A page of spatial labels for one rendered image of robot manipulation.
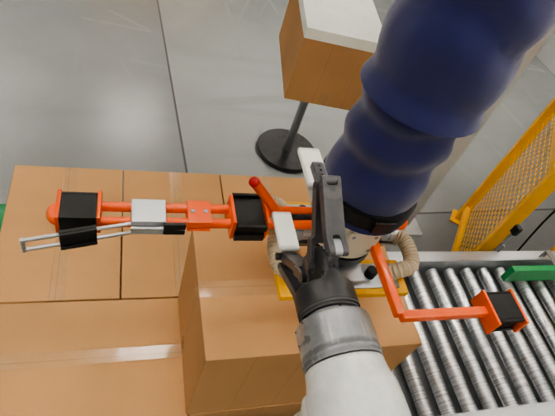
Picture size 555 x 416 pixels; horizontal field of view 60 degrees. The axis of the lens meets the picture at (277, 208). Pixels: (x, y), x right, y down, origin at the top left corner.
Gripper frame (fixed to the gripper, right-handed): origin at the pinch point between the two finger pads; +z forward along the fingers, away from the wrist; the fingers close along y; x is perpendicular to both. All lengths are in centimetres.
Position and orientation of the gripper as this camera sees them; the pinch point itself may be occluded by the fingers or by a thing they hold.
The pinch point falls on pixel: (295, 189)
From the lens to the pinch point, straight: 68.7
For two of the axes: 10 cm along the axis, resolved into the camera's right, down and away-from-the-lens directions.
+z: -1.9, -7.7, 6.1
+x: 9.5, 0.2, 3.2
